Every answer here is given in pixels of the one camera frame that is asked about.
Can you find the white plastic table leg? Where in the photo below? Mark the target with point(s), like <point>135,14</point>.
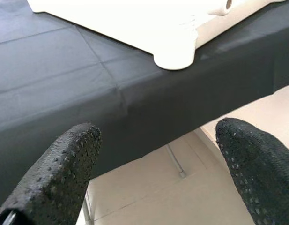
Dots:
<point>219,10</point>

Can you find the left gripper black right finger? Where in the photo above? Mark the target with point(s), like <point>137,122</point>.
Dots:
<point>263,175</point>

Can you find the black table cloth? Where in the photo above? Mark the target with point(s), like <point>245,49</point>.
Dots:
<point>64,82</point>

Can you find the white plastic table top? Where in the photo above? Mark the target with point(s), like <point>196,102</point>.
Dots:
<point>172,58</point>

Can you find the metal table leg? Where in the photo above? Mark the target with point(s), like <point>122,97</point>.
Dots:
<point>87,208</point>
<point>177,161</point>

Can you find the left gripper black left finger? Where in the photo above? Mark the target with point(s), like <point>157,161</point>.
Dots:
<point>60,175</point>

